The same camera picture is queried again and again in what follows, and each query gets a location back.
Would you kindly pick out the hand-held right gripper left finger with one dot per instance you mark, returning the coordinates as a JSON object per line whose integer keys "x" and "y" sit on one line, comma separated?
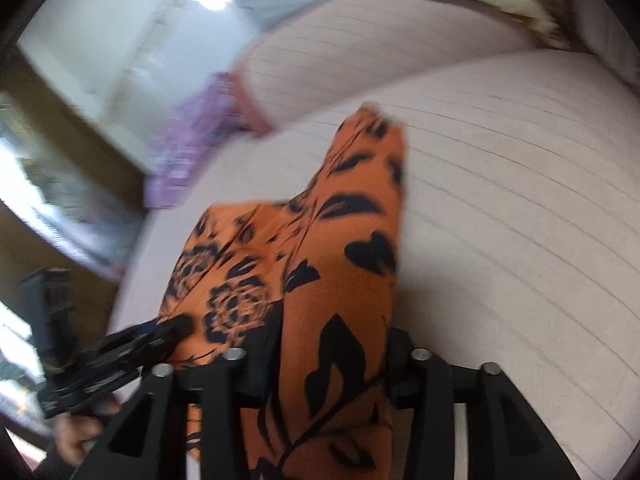
{"x": 265, "y": 360}

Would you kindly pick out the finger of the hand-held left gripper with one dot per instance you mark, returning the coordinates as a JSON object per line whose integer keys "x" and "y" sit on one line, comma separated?
{"x": 90, "y": 390}
{"x": 150, "y": 335}

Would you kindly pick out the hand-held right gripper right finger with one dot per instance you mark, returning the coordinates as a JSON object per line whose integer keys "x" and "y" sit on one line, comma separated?
{"x": 400, "y": 375}

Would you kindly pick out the orange black floral garment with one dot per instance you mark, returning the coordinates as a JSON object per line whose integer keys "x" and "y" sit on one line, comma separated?
{"x": 345, "y": 270}

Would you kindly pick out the person's left hand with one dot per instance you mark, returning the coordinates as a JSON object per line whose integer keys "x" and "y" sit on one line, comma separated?
{"x": 75, "y": 435}

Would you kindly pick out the wooden door with patterned glass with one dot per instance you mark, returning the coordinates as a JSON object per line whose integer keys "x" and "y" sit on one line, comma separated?
{"x": 50, "y": 170}

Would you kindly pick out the purple floral cloth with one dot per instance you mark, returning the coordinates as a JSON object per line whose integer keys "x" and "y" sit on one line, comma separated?
{"x": 190, "y": 150}

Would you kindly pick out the pale quilted bed cover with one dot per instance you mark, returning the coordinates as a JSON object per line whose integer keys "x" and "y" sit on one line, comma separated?
{"x": 510, "y": 210}

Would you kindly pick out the pink cushion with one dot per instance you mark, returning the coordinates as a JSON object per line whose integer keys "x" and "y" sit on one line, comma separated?
{"x": 380, "y": 45}

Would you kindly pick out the pale grey pillow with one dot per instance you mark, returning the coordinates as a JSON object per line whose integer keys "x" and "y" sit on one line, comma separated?
{"x": 605, "y": 25}

